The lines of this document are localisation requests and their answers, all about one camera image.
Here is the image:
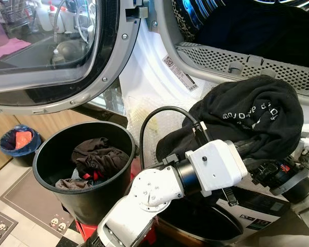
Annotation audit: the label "dark brown garment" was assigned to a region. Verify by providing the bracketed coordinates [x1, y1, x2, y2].
[71, 137, 130, 180]

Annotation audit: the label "grey floor mat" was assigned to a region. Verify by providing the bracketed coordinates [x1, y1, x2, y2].
[0, 167, 79, 235]

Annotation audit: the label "red wrapper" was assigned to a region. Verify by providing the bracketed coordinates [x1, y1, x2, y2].
[13, 131, 33, 150]

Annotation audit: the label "white barcode sticker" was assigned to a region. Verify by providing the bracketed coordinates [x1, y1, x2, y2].
[162, 55, 199, 93]

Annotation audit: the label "red and blue garment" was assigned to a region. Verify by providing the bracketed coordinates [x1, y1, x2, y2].
[80, 170, 106, 183]

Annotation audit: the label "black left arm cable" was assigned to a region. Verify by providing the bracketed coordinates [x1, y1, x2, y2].
[139, 106, 213, 170]

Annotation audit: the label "black plastic bucket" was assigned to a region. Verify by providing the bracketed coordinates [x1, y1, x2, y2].
[32, 121, 138, 225]

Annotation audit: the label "white top-load washer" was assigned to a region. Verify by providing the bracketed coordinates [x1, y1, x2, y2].
[157, 188, 309, 247]

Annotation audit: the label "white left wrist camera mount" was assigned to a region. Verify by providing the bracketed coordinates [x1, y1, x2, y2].
[185, 139, 248, 197]

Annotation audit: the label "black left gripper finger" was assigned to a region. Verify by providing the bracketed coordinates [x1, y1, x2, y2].
[247, 156, 282, 174]
[236, 138, 271, 156]

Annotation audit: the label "black garment with white print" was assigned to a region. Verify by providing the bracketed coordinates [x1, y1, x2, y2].
[156, 76, 305, 163]

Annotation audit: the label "grey perforated lint filter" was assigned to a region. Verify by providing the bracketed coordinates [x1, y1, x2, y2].
[175, 41, 309, 97]

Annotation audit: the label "leopard pattern cloth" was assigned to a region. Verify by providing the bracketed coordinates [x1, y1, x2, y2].
[171, 0, 209, 43]

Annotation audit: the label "dark navy clothes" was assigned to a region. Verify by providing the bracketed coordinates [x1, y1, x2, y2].
[195, 0, 309, 70]

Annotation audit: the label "white front-load washer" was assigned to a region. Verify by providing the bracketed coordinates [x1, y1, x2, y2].
[85, 0, 309, 165]

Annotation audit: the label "round glass washer door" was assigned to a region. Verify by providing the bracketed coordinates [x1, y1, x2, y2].
[0, 0, 150, 115]

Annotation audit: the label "grey garment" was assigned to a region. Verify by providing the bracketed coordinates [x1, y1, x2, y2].
[55, 177, 91, 191]

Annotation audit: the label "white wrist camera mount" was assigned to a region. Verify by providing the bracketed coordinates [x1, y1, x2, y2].
[185, 139, 248, 197]
[270, 131, 309, 197]

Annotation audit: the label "small blue bin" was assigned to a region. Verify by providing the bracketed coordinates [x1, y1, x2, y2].
[0, 125, 42, 166]

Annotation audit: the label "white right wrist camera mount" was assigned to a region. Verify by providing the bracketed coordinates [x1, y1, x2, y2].
[270, 131, 309, 197]

